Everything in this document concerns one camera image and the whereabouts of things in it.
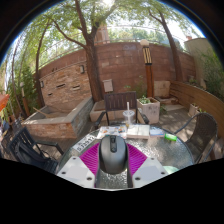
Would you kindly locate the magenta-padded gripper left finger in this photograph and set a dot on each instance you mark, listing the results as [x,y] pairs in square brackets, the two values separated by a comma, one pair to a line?
[75,171]

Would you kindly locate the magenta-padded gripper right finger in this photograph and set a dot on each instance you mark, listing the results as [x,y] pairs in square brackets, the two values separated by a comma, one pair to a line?
[150,171]

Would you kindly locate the grey and black computer mouse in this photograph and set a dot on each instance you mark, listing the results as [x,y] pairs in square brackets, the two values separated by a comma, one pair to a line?
[113,155]

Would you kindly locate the white licence plate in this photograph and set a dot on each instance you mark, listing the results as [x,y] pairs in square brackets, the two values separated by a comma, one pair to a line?
[83,144]

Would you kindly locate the thin blue book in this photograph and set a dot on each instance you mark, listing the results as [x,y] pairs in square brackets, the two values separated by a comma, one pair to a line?
[156,132]

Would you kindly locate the thick white book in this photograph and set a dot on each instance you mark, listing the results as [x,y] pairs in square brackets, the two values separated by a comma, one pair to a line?
[138,131]

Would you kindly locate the stone raised garden bed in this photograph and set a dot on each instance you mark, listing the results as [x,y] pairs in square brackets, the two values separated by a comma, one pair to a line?
[56,128]

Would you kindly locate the clear plastic cup with straw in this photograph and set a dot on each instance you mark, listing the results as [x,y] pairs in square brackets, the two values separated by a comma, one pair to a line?
[128,118]

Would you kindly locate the white planter with plants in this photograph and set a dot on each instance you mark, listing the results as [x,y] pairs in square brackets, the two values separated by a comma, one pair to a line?
[150,111]

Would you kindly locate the dark wicker patio chair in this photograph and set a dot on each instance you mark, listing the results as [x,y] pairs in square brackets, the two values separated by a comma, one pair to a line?
[200,130]

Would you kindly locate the dark wooden slatted chair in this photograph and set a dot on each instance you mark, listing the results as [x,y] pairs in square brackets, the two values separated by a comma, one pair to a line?
[116,101]

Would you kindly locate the beige stone block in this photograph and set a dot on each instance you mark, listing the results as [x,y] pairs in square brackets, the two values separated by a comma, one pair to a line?
[162,89]

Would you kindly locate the thick forked tree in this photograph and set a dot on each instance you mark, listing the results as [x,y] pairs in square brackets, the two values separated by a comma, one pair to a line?
[91,70]

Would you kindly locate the slim leaning tree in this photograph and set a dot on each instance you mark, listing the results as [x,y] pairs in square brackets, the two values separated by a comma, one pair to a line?
[175,56]

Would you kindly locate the grey wall box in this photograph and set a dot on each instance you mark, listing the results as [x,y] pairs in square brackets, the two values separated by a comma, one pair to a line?
[108,85]

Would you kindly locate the dark wall lamp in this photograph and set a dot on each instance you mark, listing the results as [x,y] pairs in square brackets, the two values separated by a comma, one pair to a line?
[42,83]
[82,69]

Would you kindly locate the wooden garden lamp post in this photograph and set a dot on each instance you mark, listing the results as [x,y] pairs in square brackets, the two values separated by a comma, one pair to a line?
[148,73]

